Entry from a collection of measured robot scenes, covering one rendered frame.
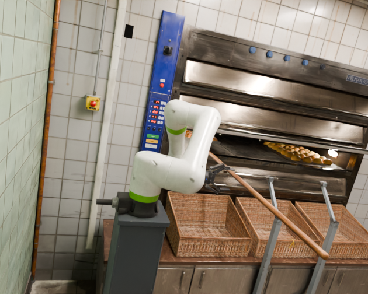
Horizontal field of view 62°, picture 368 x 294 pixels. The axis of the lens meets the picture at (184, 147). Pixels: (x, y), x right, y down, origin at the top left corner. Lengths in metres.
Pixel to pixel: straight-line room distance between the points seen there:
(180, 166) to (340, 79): 2.08
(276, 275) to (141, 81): 1.74
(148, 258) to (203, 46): 1.57
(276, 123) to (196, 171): 1.59
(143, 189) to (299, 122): 1.87
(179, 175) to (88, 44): 1.33
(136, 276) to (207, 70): 1.56
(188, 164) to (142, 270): 0.49
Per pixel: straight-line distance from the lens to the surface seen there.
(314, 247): 1.45
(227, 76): 2.43
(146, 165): 1.19
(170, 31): 2.26
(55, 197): 2.49
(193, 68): 2.34
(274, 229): 2.27
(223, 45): 2.42
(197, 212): 2.58
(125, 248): 1.30
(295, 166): 2.92
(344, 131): 3.13
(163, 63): 2.25
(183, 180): 1.17
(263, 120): 2.62
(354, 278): 3.10
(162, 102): 2.27
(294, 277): 2.70
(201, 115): 1.47
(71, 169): 2.39
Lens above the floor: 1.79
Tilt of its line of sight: 14 degrees down
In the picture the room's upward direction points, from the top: 11 degrees clockwise
